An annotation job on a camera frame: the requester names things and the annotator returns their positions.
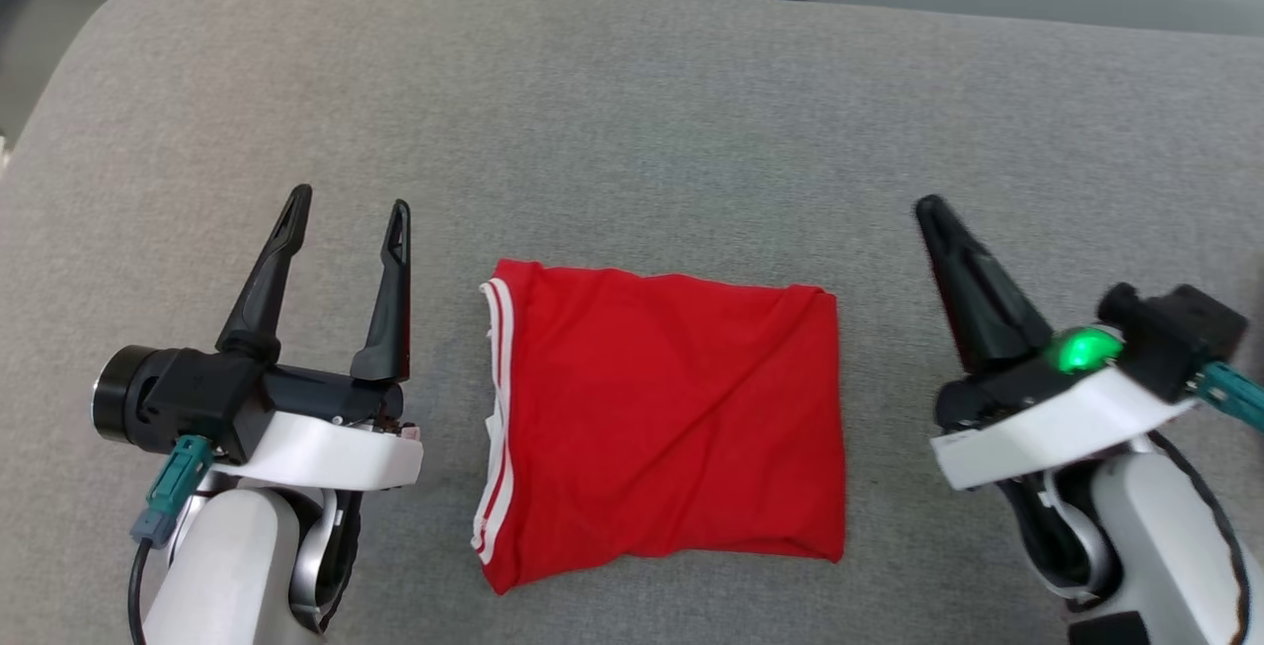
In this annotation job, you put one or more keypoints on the red jersey white trim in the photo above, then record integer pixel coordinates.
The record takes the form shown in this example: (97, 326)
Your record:
(671, 428)

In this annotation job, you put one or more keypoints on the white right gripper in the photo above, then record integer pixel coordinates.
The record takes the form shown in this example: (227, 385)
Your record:
(1047, 428)

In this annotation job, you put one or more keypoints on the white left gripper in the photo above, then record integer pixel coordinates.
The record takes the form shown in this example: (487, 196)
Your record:
(336, 452)

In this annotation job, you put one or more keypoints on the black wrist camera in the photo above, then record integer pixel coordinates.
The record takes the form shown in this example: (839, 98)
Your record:
(188, 398)
(1175, 334)

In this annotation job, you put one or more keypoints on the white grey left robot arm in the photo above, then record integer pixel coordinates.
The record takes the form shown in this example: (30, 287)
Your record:
(227, 566)

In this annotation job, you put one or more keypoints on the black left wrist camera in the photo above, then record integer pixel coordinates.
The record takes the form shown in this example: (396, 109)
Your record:
(188, 398)

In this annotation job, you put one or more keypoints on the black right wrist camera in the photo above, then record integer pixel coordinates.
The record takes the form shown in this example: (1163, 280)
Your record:
(1175, 334)

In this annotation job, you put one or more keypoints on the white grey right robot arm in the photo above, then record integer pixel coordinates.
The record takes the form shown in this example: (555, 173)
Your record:
(1155, 526)

